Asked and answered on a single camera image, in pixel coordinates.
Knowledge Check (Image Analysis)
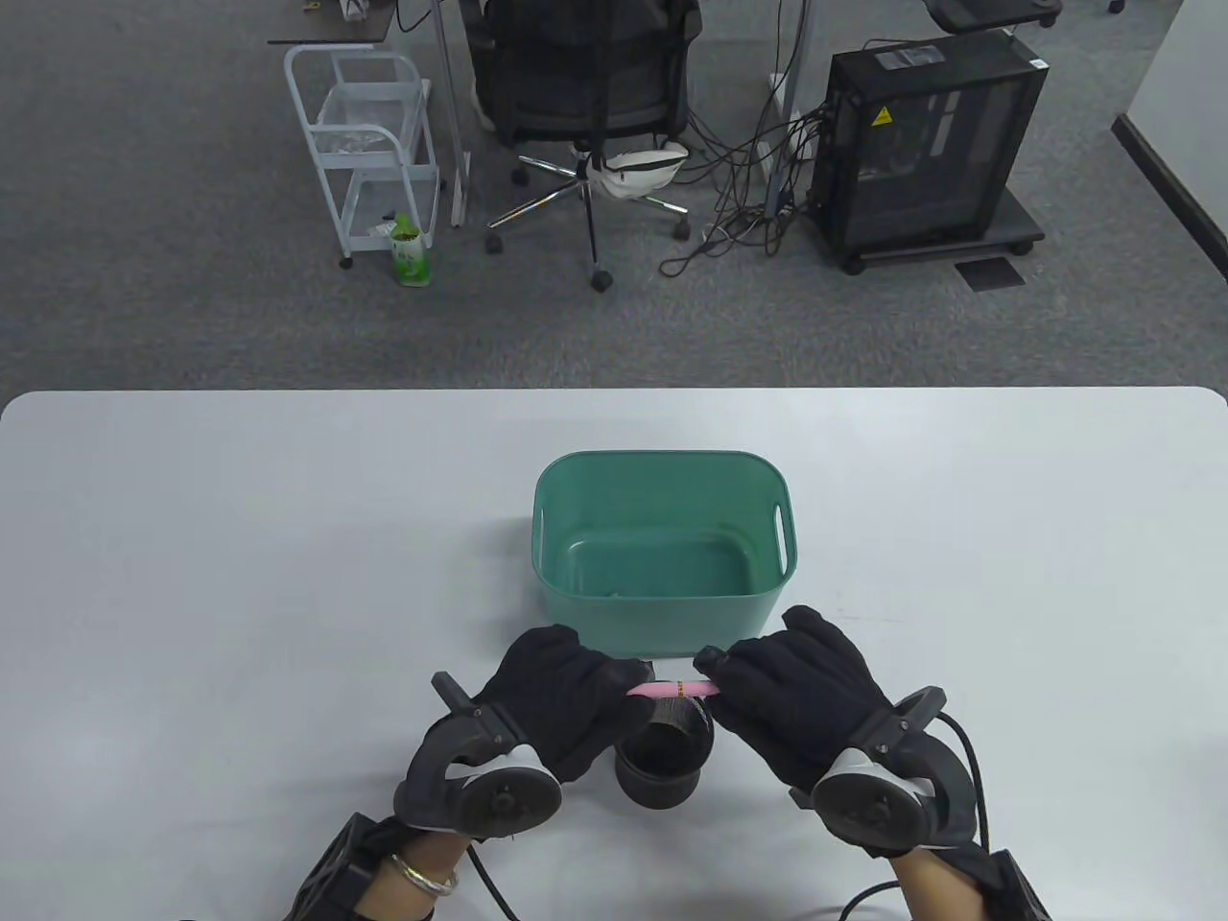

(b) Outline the black chair base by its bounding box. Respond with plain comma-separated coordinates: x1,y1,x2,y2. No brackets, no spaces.
923,0,1064,35

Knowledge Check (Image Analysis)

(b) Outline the bundle of black floor cables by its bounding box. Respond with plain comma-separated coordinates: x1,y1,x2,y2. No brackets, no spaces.
658,38,831,279

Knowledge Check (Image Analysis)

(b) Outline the white desk leg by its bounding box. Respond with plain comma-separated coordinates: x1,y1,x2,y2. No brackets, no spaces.
767,0,807,183
434,0,473,228

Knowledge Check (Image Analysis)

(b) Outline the person's right hand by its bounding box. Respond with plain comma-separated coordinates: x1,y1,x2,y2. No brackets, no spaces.
693,604,895,792

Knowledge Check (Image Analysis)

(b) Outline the green drink bottle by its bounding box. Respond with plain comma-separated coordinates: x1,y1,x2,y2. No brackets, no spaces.
390,215,433,287

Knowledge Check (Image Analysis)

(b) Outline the green plastic bin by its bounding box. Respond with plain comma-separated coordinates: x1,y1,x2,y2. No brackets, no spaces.
531,450,798,661

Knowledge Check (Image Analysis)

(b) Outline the black mesh office chair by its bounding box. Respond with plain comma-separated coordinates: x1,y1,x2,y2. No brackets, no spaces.
460,0,706,293

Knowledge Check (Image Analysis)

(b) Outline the white bag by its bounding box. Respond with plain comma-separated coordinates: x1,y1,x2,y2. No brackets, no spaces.
587,144,692,202

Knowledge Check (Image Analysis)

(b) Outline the person's left hand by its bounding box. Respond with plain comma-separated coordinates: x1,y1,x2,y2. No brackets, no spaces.
477,626,658,783

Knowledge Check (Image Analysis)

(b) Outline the black white hand tracker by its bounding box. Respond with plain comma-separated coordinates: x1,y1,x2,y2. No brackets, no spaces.
393,672,565,838
789,686,980,858

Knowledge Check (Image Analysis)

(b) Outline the person's left forearm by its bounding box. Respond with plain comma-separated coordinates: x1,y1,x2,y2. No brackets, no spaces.
360,825,471,921

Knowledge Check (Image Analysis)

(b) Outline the black wheeled platform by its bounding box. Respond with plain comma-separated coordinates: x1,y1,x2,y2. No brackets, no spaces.
830,182,1047,277

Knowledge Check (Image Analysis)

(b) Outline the black computer cabinet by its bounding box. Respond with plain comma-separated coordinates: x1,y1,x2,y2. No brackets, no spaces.
809,31,1051,258

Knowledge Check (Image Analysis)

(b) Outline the silver bracelet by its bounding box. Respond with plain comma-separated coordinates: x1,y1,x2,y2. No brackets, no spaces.
389,854,461,898

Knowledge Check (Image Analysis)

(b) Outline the white rolling cart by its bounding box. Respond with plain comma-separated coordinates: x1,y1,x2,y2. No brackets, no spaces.
283,45,444,270

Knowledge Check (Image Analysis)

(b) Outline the person's right forearm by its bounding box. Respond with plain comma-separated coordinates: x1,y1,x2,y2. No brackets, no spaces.
887,849,989,921

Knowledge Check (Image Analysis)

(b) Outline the black floor outlet cover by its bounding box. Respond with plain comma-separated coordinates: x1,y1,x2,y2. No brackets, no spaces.
956,257,1026,293

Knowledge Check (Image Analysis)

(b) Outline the black mesh pen holder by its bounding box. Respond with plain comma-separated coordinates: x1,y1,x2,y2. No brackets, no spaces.
614,696,718,810

